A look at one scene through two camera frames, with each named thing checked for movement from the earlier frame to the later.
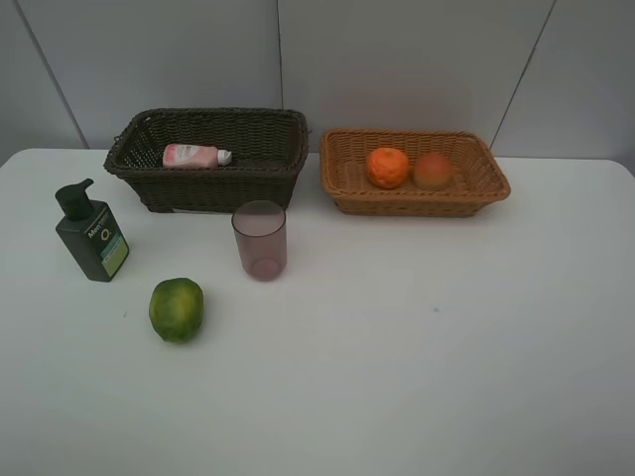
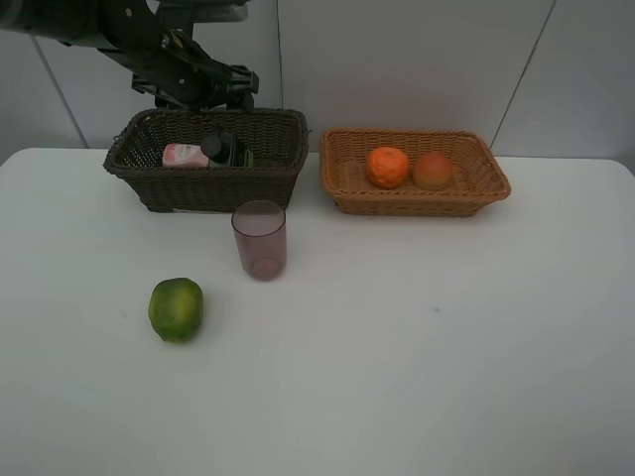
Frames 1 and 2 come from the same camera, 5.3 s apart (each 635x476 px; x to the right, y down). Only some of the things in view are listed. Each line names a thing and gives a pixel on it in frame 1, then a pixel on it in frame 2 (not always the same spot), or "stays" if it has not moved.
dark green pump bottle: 89,233 -> 223,149
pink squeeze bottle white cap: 194,156 stays
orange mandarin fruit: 387,168 stays
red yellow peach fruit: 433,171 stays
